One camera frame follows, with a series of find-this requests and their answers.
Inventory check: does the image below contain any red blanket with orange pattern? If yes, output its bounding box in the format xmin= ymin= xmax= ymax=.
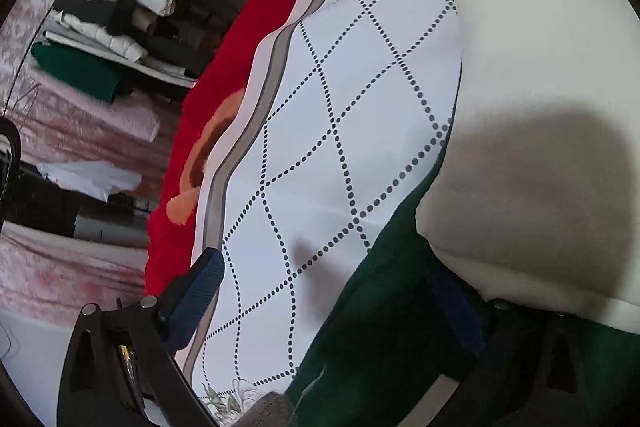
xmin=144 ymin=0 xmax=357 ymax=299

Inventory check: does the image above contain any white dotted diamond bed sheet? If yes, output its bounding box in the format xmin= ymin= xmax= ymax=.
xmin=184 ymin=0 xmax=576 ymax=427

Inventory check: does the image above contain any black curved frame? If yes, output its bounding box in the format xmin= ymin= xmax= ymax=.
xmin=0 ymin=117 xmax=23 ymax=228

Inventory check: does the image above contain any stack of folded clothes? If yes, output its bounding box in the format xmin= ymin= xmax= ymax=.
xmin=31 ymin=0 xmax=236 ymax=104

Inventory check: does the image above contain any pink patterned cloth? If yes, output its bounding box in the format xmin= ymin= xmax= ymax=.
xmin=0 ymin=0 xmax=168 ymax=327

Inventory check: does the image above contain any green and cream sweater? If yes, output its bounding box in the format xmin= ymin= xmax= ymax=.
xmin=284 ymin=0 xmax=640 ymax=427

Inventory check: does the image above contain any thin black wire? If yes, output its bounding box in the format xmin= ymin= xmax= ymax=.
xmin=4 ymin=0 xmax=72 ymax=116

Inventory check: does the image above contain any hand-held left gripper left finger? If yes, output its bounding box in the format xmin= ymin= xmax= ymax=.
xmin=56 ymin=247 xmax=226 ymax=427

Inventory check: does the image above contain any grey box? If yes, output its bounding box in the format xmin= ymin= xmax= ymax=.
xmin=73 ymin=206 xmax=151 ymax=249

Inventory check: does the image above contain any white crumpled cloth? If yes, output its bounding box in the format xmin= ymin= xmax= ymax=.
xmin=37 ymin=159 xmax=144 ymax=202

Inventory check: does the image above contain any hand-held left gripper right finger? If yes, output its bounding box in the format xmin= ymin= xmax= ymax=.
xmin=431 ymin=265 xmax=608 ymax=427

